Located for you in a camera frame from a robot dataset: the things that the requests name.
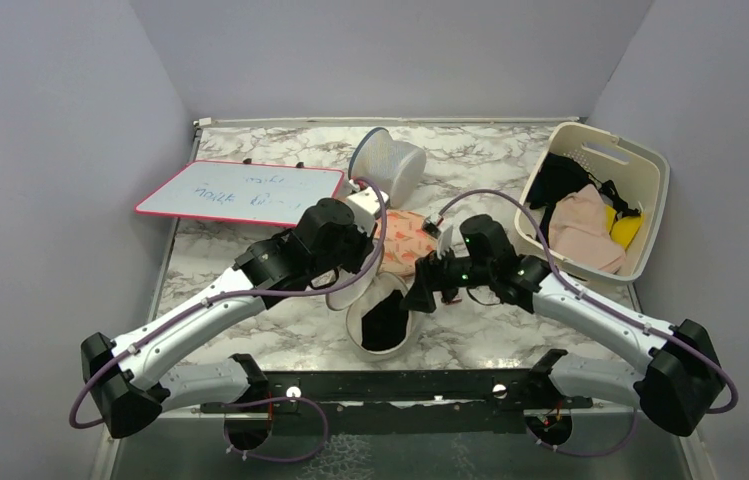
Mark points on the white cylindrical mesh laundry bag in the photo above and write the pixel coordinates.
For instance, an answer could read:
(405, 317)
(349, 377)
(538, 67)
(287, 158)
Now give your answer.
(396, 167)

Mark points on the black garment in basket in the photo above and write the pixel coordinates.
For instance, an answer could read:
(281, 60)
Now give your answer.
(560, 176)

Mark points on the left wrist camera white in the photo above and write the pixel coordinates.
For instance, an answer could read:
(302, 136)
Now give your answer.
(366, 209)

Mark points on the orange tulip print laundry bag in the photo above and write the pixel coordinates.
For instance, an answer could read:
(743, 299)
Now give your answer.
(405, 242)

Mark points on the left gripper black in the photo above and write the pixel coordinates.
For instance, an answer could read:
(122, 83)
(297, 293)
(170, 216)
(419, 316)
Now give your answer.
(366, 246)

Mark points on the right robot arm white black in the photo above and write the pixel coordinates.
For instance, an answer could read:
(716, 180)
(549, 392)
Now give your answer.
(668, 372)

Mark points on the yellow garment in basket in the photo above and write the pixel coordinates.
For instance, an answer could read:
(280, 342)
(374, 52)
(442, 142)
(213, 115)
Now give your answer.
(622, 229)

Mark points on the pink garment in basket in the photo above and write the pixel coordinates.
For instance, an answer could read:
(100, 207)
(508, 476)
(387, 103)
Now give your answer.
(578, 232)

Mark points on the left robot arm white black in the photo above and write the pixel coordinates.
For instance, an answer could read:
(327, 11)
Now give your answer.
(129, 381)

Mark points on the black mounting rail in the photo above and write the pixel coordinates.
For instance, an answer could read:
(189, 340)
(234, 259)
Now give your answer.
(297, 403)

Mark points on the cream plastic laundry basket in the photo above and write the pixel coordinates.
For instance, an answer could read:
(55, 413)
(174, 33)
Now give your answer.
(641, 176)

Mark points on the black bra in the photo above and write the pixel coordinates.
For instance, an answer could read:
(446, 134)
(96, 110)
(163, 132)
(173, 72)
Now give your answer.
(384, 327)

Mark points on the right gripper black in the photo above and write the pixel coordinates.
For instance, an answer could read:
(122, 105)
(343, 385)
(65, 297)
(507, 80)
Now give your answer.
(431, 278)

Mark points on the pink framed whiteboard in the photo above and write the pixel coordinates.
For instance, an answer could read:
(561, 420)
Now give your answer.
(251, 193)

